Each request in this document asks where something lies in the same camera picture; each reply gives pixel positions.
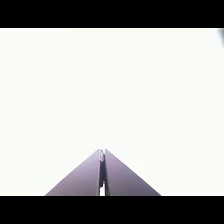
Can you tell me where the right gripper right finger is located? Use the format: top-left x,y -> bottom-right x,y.
102,148 -> 162,197

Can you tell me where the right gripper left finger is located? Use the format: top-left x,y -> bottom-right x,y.
44,148 -> 103,197

